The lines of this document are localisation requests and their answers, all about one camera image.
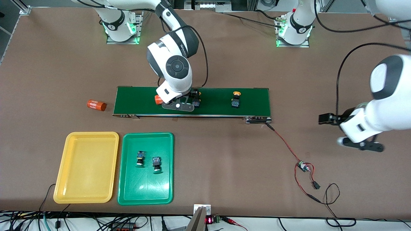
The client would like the green conveyor belt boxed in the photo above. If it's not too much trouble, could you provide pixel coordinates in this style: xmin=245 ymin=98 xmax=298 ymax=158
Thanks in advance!
xmin=112 ymin=86 xmax=273 ymax=125

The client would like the white electronics unit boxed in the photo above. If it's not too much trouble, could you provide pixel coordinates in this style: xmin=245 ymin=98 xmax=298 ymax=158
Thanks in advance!
xmin=192 ymin=0 xmax=232 ymax=13

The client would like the green plastic tray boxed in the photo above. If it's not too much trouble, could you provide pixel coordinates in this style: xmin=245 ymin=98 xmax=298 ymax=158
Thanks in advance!
xmin=117 ymin=132 xmax=174 ymax=206

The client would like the yellow plastic tray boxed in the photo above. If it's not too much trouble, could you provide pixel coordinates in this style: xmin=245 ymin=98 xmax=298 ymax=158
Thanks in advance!
xmin=53 ymin=132 xmax=119 ymax=204

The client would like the red clip lead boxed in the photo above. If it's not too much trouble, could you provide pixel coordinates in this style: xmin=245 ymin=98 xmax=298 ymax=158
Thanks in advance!
xmin=222 ymin=217 xmax=248 ymax=231

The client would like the black orange power strip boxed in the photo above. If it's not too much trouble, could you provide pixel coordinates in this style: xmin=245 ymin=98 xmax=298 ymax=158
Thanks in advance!
xmin=111 ymin=222 xmax=137 ymax=231

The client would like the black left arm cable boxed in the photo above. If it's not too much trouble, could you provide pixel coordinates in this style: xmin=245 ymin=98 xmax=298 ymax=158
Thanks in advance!
xmin=314 ymin=0 xmax=411 ymax=117

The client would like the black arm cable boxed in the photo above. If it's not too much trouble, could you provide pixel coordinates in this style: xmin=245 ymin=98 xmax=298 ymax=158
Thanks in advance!
xmin=178 ymin=26 xmax=208 ymax=90
xmin=314 ymin=0 xmax=411 ymax=117

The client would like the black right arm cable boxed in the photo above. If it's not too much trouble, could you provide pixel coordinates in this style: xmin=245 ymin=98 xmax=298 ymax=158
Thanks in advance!
xmin=178 ymin=26 xmax=208 ymax=90

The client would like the red black motor wire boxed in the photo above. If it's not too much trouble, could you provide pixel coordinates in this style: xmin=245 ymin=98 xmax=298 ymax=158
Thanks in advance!
xmin=265 ymin=123 xmax=303 ymax=165

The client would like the red black power wire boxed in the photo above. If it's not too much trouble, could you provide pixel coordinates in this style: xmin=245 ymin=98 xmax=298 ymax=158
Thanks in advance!
xmin=294 ymin=162 xmax=321 ymax=203

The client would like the thin black wire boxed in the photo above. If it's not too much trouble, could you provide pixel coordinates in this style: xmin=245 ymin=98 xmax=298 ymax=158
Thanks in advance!
xmin=316 ymin=184 xmax=357 ymax=227

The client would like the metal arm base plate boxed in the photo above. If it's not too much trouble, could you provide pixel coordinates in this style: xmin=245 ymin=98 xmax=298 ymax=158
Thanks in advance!
xmin=275 ymin=16 xmax=310 ymax=48
xmin=107 ymin=13 xmax=141 ymax=45

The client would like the black base cable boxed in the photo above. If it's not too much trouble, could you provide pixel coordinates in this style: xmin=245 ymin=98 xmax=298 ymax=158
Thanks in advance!
xmin=221 ymin=12 xmax=283 ymax=25

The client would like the silver camera mount bracket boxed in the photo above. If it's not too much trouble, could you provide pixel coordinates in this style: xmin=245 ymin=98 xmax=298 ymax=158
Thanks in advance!
xmin=189 ymin=204 xmax=212 ymax=231

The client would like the aluminium frame corner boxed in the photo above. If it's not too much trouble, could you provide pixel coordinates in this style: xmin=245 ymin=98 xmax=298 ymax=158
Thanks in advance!
xmin=13 ymin=0 xmax=31 ymax=15

